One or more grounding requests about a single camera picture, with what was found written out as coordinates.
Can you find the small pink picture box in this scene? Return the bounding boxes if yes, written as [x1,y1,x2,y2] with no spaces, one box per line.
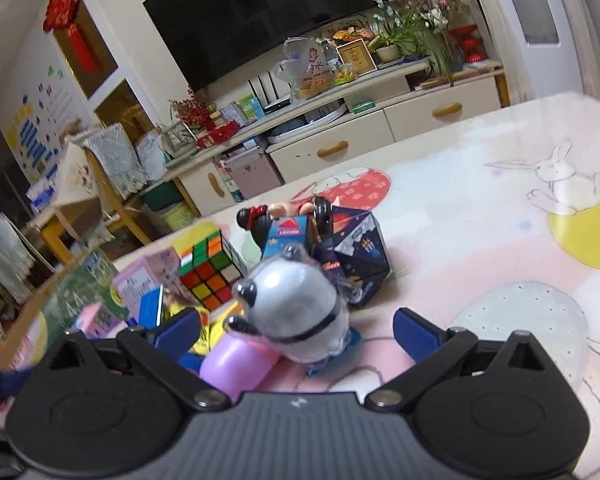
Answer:
[77,302,131,338]

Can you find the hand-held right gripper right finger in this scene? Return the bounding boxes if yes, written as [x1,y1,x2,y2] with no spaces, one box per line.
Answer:
[364,308,561,411]

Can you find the rubik's cube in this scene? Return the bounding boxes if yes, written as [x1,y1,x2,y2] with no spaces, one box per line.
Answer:
[179,230,248,311]

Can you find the panda toy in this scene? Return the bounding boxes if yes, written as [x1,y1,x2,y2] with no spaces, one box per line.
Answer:
[224,245,363,376]

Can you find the pink cardboard box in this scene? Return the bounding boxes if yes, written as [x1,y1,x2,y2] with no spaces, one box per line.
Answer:
[112,247,183,311]

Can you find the black television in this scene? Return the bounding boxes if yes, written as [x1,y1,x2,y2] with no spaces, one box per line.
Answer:
[142,0,398,93]

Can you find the wall poster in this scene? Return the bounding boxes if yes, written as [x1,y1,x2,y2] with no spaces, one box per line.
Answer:
[0,65,101,186]

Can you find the green carton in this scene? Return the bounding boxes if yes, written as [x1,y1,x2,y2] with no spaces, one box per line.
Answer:
[45,247,121,333]

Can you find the grey lace cloth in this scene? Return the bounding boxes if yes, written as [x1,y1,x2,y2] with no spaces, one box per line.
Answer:
[82,122,148,198]

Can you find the yellow toy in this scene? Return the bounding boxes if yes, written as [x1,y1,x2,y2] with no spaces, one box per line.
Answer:
[190,310,246,361]

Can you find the dark blue folding puzzle box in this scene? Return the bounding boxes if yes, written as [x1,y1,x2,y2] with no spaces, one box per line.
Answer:
[257,205,391,308]

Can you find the white wall shelf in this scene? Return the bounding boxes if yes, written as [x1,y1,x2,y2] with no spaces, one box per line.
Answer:
[50,0,156,131]

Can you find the light green bin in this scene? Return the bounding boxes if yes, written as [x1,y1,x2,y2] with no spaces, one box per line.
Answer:
[160,205,198,233]

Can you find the wooden picture frame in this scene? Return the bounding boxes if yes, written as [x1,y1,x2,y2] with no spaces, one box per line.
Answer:
[341,39,378,76]

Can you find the red knot wall decoration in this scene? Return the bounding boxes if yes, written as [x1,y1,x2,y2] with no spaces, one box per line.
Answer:
[42,0,101,76]

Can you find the clear plastic bag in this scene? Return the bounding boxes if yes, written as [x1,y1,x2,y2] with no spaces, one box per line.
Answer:
[275,37,338,103]

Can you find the pink storage box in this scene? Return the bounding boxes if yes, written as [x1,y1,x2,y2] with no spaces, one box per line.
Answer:
[225,152,283,198]

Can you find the cream tv cabinet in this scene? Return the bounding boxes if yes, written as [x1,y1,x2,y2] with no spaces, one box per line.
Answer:
[165,57,511,216]

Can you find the beige tote bag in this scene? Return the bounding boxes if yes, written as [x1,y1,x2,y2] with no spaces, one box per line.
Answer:
[55,142,103,231]

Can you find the white tower air conditioner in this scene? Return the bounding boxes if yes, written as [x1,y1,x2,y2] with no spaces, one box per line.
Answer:
[460,0,600,106]

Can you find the dark green box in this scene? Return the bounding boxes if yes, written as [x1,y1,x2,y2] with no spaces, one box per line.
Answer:
[142,180,181,211]

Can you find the purple plastic cup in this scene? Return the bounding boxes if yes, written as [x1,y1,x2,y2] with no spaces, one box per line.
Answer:
[199,337,281,406]

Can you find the black-haired doll figure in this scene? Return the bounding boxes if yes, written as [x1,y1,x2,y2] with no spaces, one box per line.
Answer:
[236,197,336,241]

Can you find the green potted plant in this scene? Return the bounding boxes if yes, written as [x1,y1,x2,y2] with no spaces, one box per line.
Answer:
[367,15,456,86]

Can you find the red berry branches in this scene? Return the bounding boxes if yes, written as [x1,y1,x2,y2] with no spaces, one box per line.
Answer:
[167,87,216,126]

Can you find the red gift box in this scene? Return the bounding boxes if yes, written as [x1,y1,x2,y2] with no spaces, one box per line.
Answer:
[197,125,241,148]

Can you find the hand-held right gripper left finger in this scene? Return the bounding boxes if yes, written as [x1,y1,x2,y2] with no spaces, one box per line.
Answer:
[45,307,231,411]

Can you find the red lantern stand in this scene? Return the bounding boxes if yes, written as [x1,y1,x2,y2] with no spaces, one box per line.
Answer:
[450,25,486,63]

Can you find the wooden chair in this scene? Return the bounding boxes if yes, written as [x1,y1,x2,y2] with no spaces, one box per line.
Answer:
[22,130,153,266]

